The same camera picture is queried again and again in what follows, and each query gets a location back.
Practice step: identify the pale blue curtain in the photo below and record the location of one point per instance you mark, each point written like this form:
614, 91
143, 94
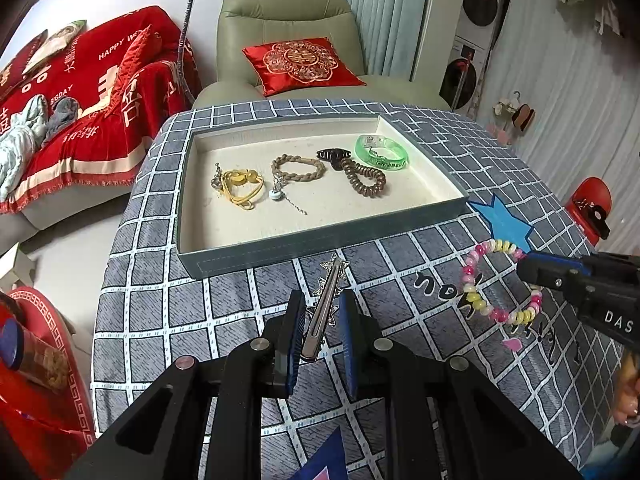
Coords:
385, 15

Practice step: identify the grey checked tablecloth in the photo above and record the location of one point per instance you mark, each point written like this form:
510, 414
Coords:
200, 310

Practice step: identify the light blue garment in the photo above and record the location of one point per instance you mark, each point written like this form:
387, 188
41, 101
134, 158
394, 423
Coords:
20, 145

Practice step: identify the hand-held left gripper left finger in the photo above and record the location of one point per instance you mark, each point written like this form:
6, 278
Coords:
296, 345

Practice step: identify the jar with blue lid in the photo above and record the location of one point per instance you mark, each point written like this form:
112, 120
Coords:
45, 365

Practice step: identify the dark red pillow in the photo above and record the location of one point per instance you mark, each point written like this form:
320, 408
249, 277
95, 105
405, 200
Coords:
25, 60

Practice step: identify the grey-blue jewelry tray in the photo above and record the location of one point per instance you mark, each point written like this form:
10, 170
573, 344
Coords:
350, 220

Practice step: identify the grey garment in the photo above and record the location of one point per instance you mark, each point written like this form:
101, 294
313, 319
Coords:
62, 115

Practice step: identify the green translucent bangle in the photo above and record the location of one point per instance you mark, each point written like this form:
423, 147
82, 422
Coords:
380, 162

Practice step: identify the red printed blanket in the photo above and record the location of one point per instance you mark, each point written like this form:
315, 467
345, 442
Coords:
100, 125

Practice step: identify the portrait print pillow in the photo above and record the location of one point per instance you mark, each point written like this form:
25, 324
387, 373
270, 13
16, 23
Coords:
57, 42

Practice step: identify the pale green armchair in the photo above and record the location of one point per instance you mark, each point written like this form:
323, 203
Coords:
280, 10

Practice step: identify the silver heart pendant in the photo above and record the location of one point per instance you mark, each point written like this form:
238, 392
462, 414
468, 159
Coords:
275, 194

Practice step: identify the red embroidered cushion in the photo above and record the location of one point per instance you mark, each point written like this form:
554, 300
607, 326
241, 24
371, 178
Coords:
300, 62

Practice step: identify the person's right hand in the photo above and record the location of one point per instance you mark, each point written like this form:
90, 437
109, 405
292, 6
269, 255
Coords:
631, 395

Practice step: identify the red plastic stool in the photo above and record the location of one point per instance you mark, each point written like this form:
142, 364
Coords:
590, 195

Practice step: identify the small decorative hanger stand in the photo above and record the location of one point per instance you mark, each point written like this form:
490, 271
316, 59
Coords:
517, 110

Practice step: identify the small silver charm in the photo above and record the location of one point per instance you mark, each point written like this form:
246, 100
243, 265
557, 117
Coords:
216, 180

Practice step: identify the white cardboard box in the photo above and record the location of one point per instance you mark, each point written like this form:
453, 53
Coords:
17, 265

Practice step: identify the black hair claw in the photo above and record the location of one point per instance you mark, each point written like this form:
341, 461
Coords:
330, 152

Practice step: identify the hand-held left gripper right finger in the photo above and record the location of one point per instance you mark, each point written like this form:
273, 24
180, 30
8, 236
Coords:
348, 350

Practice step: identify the red blanket sofa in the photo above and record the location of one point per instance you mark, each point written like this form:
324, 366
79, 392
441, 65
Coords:
45, 215

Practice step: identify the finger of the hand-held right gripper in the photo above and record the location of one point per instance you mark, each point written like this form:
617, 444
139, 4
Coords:
555, 261
540, 274

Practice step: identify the silver hair clip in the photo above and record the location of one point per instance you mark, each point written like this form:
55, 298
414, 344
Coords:
320, 320

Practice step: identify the silver pole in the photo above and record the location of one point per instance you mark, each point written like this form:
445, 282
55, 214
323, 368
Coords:
187, 25

